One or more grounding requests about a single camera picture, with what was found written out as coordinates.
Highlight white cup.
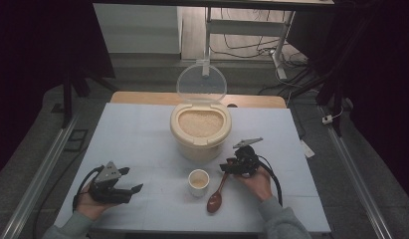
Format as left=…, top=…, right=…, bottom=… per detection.
left=187, top=168, right=211, bottom=198

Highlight white paper tag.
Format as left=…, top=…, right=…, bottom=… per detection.
left=300, top=138, right=316, bottom=159

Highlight black floor cables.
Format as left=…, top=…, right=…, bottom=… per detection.
left=210, top=8, right=312, bottom=98

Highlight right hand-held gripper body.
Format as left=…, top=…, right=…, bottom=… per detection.
left=225, top=136, right=264, bottom=177

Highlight dark curtain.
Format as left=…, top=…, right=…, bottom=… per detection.
left=287, top=0, right=409, bottom=204
left=0, top=0, right=117, bottom=182

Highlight brown wooden spoon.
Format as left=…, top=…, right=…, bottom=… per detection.
left=206, top=158, right=235, bottom=214

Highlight aluminium rail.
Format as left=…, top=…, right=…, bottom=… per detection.
left=319, top=106, right=394, bottom=239
left=0, top=111, right=82, bottom=239

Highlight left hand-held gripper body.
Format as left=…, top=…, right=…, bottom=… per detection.
left=89, top=160, right=134, bottom=204

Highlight white cabinet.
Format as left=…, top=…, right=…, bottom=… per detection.
left=94, top=3, right=182, bottom=55

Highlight cream plastic rice container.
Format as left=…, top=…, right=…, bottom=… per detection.
left=169, top=102, right=233, bottom=162

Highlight clear round container lid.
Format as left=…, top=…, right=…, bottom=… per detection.
left=176, top=63, right=228, bottom=104

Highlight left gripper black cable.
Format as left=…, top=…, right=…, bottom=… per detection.
left=72, top=164, right=105, bottom=213

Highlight person's left hand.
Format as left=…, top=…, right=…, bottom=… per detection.
left=75, top=183, right=120, bottom=221

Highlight bulk uncooked rice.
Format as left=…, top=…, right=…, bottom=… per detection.
left=177, top=110, right=225, bottom=138

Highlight pale blue table mat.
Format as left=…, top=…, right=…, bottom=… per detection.
left=52, top=102, right=331, bottom=233

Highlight black metal stand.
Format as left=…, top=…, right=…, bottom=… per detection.
left=51, top=64, right=119, bottom=129

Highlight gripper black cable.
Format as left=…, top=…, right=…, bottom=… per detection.
left=72, top=164, right=105, bottom=213
left=257, top=153, right=284, bottom=207

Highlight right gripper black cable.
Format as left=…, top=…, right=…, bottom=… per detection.
left=257, top=153, right=284, bottom=207

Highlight white desk frame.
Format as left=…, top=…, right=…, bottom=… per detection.
left=202, top=6, right=297, bottom=81

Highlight person's right hand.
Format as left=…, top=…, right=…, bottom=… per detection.
left=234, top=164, right=275, bottom=203

